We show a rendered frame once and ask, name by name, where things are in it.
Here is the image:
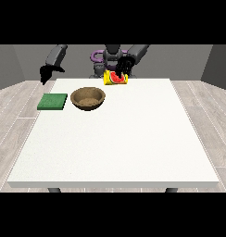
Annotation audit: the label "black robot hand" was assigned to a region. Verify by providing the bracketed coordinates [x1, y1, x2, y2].
[114, 56, 133, 80]
[39, 64, 66, 86]

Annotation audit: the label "yellow cup with melon print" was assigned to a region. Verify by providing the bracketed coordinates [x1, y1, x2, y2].
[103, 69, 130, 86]

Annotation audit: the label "green square pad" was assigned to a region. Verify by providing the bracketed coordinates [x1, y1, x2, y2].
[36, 93, 69, 111]

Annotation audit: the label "brown wooden bowl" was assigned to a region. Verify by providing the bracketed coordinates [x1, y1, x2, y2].
[69, 86, 107, 111]

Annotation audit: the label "grey robot trunk purple rings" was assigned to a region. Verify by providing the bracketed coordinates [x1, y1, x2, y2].
[88, 44, 138, 80]

